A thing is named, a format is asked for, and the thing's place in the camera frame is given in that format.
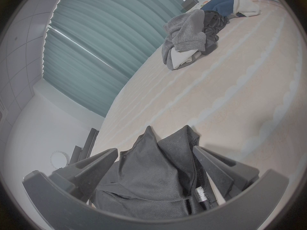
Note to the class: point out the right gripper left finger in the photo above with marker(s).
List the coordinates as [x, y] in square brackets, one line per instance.
[92, 170]

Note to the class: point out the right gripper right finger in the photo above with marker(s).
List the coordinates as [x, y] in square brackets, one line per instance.
[215, 169]

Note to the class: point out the black polo shirt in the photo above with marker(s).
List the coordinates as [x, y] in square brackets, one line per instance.
[148, 176]

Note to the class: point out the bed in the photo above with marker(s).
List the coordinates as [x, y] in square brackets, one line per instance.
[215, 92]

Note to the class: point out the pile of clothes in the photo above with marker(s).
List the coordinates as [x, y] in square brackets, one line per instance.
[189, 30]

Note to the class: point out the black chest of drawers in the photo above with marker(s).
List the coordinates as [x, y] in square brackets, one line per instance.
[91, 142]

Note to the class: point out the round white mirror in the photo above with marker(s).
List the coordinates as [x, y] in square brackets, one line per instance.
[58, 159]

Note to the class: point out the blue-green curtain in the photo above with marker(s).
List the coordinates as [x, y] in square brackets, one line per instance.
[115, 20]
[79, 80]

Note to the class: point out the white printed pillow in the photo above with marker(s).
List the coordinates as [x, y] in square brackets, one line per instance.
[203, 2]

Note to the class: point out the grey bedside table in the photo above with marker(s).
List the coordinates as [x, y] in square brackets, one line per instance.
[189, 3]

